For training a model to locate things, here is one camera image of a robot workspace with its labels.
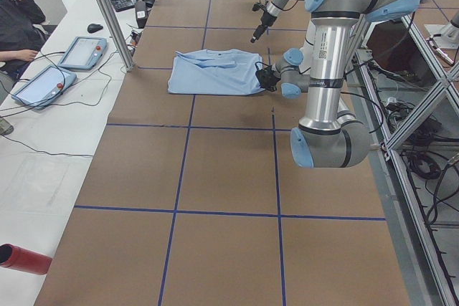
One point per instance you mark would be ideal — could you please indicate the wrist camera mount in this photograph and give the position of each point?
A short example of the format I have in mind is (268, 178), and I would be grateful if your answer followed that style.
(267, 77)
(258, 6)

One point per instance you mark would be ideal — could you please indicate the red cylinder bottle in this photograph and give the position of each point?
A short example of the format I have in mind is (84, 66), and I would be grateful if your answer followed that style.
(24, 260)

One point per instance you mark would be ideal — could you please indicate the teach pendant tablet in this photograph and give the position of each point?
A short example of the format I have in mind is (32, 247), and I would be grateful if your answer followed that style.
(83, 53)
(45, 87)

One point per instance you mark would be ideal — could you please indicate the black computer mouse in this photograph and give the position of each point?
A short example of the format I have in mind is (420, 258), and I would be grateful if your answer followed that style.
(93, 28)

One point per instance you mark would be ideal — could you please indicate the light blue t-shirt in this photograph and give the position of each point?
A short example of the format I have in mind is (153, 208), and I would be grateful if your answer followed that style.
(210, 72)

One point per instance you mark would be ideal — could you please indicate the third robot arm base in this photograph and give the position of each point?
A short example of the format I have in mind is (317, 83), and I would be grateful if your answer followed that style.
(444, 36)

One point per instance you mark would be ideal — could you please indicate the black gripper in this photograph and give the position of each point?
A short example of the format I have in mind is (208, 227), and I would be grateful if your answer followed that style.
(264, 19)

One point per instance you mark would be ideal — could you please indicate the aluminium frame rack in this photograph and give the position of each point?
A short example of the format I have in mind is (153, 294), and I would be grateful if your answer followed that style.
(392, 143)

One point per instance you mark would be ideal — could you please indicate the brown box behind frame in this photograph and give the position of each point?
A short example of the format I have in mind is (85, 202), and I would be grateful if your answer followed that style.
(405, 56)

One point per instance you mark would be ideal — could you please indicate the seated person in black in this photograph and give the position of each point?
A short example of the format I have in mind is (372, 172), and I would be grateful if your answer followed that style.
(21, 40)

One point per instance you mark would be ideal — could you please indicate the near teach pendant tablet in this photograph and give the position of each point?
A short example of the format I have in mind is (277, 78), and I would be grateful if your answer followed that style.
(45, 87)

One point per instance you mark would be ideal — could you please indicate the far teach pendant tablet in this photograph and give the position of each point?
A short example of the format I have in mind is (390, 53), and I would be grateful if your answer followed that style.
(83, 53)

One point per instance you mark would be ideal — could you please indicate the aluminium frame post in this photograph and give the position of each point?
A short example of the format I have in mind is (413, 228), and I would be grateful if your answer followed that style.
(115, 30)

